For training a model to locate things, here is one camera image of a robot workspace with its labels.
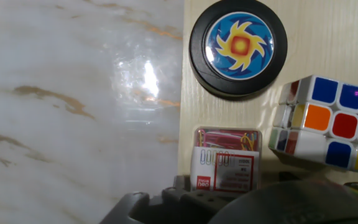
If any beige wooden shelf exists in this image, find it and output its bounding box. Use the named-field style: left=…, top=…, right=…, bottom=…
left=177, top=0, right=358, bottom=200

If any white rubik's cube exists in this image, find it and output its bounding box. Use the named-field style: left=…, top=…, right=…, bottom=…
left=267, top=74, right=358, bottom=175

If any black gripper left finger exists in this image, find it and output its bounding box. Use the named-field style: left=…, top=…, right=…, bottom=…
left=99, top=175, right=239, bottom=224

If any red white card box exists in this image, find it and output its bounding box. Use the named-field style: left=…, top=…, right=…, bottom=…
left=190, top=126, right=263, bottom=193

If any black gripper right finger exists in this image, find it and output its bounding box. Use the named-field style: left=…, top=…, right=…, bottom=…
left=278, top=170, right=312, bottom=182

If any white marble pattern sheet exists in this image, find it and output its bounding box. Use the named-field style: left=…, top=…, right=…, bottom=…
left=0, top=0, right=186, bottom=224

